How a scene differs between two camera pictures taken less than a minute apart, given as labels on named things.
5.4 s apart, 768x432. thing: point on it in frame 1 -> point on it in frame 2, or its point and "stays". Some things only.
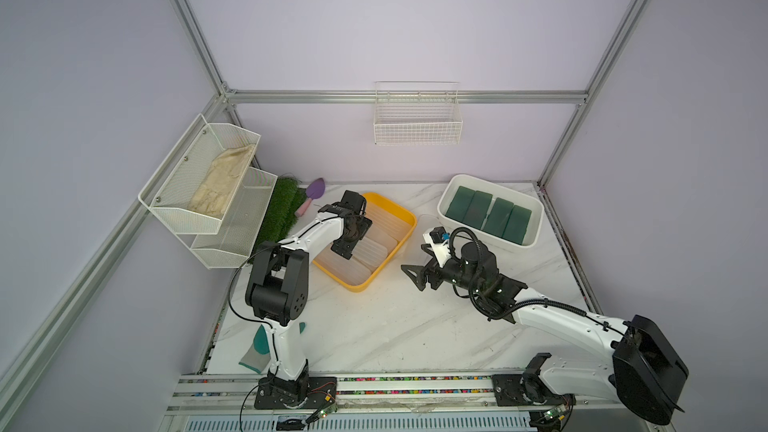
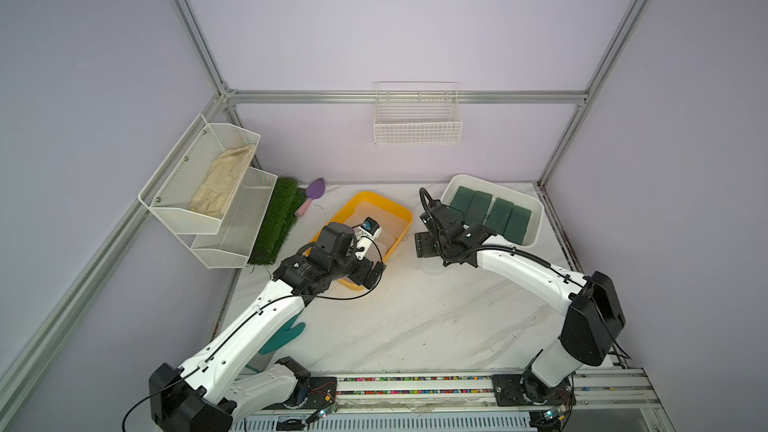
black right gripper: (422, 282) -> (424, 246)
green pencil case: (517, 224) stays
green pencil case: (461, 203) stays
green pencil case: (499, 217) stays
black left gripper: (345, 249) -> (363, 269)
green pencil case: (477, 209) stays
